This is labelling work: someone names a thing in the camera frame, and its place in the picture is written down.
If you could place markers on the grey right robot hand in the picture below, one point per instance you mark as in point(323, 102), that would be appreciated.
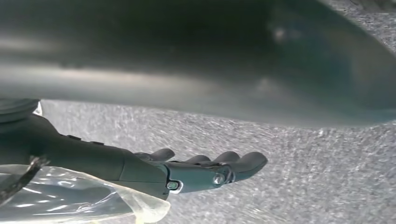
point(154, 46)

